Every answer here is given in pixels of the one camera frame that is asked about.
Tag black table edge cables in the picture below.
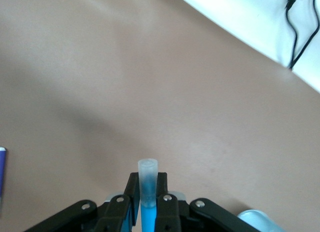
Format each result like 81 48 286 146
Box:
284 0 320 70

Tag blue marker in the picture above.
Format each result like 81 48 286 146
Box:
137 158 160 232

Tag purple marker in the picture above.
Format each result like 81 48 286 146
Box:
0 147 8 213

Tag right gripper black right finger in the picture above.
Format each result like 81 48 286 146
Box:
154 171 261 232

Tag light blue mesh cup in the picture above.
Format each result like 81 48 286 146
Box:
235 209 286 232

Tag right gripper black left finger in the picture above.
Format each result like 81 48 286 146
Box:
24 172 140 232

